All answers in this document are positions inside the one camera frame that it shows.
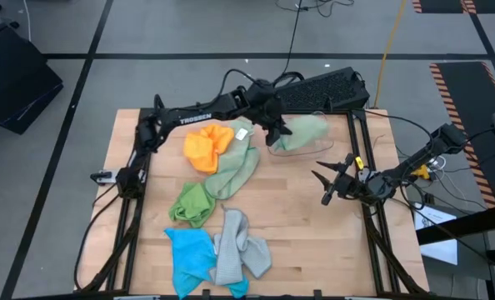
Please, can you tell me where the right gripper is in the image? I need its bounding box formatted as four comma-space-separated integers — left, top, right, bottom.
311, 152, 377, 207

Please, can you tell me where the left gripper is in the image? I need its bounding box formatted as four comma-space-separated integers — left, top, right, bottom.
246, 80, 294, 148

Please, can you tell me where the pale green microfiber towel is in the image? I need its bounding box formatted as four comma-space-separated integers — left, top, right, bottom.
271, 114, 331, 153
204, 117, 262, 201

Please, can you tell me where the grey waffle microfiber towel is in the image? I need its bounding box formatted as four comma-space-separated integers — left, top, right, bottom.
208, 207, 274, 287

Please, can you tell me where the orange microfiber towel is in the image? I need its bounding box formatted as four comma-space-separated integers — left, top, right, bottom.
182, 122, 236, 176

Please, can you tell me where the bright green microfiber towel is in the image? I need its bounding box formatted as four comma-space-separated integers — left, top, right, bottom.
168, 182, 218, 229

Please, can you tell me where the turquoise blue microfiber towel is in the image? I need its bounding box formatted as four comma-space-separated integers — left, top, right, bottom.
163, 227, 250, 300

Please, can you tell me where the clear plastic bin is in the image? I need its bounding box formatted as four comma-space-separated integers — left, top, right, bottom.
266, 110, 336, 158

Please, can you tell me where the black perforated computer case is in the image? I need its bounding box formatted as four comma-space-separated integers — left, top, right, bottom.
267, 66, 371, 112

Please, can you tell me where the yellow plug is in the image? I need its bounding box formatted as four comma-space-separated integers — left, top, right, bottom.
412, 164, 433, 181

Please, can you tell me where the white paper sheet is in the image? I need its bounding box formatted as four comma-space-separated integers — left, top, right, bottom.
413, 201, 459, 267

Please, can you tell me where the black metal beam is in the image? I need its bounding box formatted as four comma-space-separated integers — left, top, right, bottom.
416, 202, 495, 247

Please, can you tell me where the black hazard-striped floor mat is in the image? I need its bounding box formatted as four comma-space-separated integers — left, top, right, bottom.
429, 61, 495, 209
412, 0, 495, 15

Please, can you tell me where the large black equipment case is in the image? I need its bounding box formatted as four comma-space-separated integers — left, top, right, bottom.
0, 22, 64, 136

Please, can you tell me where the black metal table frame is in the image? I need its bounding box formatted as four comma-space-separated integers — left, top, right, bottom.
74, 93, 431, 300

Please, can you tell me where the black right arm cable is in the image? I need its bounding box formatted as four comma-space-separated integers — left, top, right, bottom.
363, 108, 436, 168

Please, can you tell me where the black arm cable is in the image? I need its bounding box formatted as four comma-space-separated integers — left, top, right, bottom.
74, 192, 123, 292
363, 108, 436, 168

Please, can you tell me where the black hanging cable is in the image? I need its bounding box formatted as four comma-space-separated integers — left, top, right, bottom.
271, 0, 356, 89

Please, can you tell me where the yellow hanging cable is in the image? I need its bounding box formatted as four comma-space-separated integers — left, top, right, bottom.
372, 0, 409, 110

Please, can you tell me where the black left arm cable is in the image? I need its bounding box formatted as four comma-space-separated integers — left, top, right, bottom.
74, 192, 123, 292

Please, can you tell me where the white floor cable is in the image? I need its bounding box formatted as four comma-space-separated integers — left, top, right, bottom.
21, 0, 33, 43

